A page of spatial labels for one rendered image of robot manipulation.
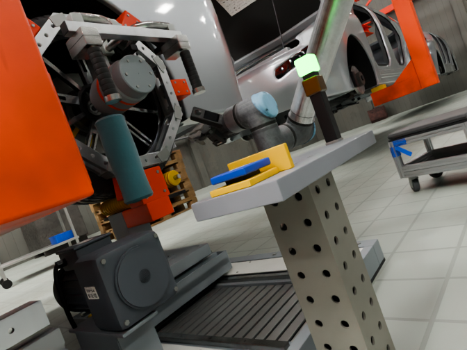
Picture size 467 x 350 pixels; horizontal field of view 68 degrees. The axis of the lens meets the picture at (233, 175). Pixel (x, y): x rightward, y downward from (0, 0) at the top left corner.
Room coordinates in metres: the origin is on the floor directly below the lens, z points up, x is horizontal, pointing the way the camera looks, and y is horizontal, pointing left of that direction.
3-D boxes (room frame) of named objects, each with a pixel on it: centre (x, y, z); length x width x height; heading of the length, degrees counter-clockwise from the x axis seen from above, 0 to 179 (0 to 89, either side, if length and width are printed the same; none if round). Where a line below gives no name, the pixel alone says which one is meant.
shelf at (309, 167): (0.66, -0.12, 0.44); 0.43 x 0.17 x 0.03; 140
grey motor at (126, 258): (0.91, 0.43, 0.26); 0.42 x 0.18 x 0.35; 50
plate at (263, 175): (0.53, -0.01, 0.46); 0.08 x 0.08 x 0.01; 50
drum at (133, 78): (1.17, 0.25, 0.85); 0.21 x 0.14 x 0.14; 50
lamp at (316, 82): (0.82, -0.25, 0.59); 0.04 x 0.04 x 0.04; 50
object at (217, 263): (1.32, 0.43, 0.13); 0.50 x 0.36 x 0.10; 140
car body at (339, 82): (5.51, -2.00, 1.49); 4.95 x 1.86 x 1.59; 140
